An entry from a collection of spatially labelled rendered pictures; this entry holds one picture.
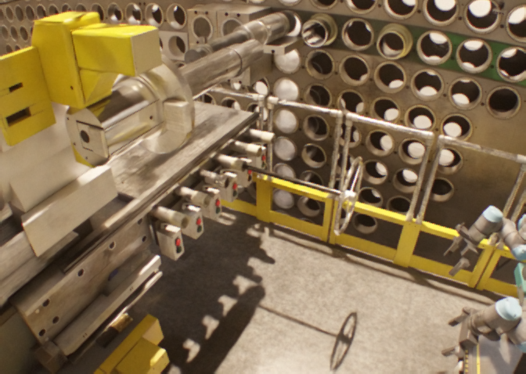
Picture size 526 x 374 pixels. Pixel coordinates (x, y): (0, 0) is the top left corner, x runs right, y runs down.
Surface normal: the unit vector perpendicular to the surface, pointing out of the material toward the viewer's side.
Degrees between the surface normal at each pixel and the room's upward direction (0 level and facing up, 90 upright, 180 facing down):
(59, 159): 68
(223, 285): 0
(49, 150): 87
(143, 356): 0
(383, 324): 0
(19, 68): 90
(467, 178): 90
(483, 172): 90
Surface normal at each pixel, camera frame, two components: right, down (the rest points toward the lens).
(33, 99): 0.88, 0.26
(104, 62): -0.46, 0.49
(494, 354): 0.00, -0.83
